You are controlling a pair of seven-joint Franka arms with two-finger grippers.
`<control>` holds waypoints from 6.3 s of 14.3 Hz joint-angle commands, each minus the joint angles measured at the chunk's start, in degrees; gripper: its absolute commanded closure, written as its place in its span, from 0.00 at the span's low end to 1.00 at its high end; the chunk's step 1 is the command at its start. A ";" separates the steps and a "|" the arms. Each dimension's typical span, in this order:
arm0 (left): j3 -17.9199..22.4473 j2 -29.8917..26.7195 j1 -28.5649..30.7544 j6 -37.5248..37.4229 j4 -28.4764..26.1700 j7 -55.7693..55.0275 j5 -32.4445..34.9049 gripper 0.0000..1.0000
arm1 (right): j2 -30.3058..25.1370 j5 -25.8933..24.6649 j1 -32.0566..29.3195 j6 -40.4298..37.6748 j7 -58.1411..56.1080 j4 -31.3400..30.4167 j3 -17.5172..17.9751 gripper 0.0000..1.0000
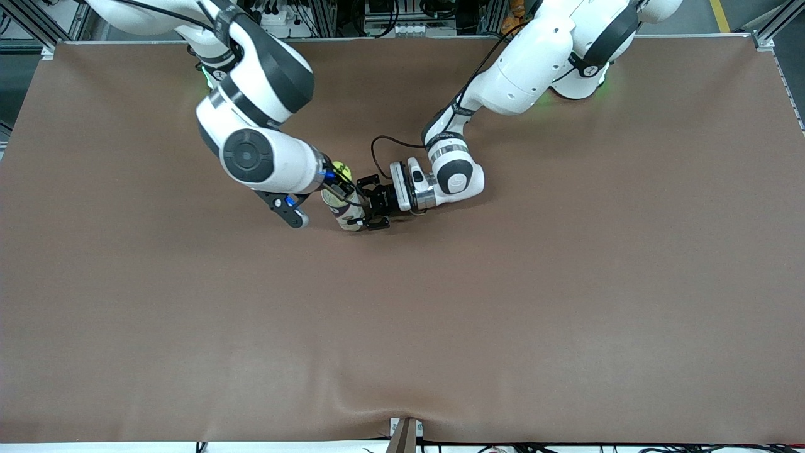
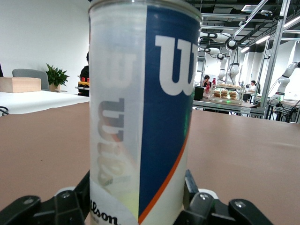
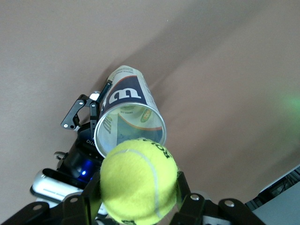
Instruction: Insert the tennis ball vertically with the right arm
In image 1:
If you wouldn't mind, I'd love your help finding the tennis ball can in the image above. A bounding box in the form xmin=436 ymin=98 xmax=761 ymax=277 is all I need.
xmin=321 ymin=181 xmax=367 ymax=233

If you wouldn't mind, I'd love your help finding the brown table mat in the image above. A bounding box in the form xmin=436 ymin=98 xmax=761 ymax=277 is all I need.
xmin=0 ymin=35 xmax=805 ymax=445

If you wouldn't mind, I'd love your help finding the white power strip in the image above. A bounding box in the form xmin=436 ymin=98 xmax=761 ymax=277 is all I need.
xmin=242 ymin=0 xmax=296 ymax=29

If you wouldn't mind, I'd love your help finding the grey control box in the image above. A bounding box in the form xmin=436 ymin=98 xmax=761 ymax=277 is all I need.
xmin=364 ymin=0 xmax=441 ymax=38

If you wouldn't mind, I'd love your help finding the orange plastic bag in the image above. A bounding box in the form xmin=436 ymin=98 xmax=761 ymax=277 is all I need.
xmin=501 ymin=0 xmax=526 ymax=35

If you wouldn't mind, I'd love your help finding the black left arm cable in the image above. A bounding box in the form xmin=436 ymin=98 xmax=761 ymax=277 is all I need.
xmin=370 ymin=25 xmax=523 ymax=183

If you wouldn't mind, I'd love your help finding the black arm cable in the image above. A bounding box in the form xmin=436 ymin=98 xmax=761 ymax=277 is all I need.
xmin=116 ymin=0 xmax=372 ymax=208
xmin=370 ymin=25 xmax=523 ymax=183

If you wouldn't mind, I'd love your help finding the aluminium frame profile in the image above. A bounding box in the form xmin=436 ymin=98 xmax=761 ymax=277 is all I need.
xmin=0 ymin=0 xmax=60 ymax=60
xmin=752 ymin=0 xmax=805 ymax=51
xmin=311 ymin=0 xmax=340 ymax=38
xmin=478 ymin=0 xmax=504 ymax=35

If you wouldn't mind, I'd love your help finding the brown post with grey bracket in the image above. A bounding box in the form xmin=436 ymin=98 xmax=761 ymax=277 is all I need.
xmin=389 ymin=417 xmax=425 ymax=453

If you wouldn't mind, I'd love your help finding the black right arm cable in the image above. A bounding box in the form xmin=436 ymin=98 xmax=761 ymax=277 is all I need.
xmin=116 ymin=0 xmax=372 ymax=208

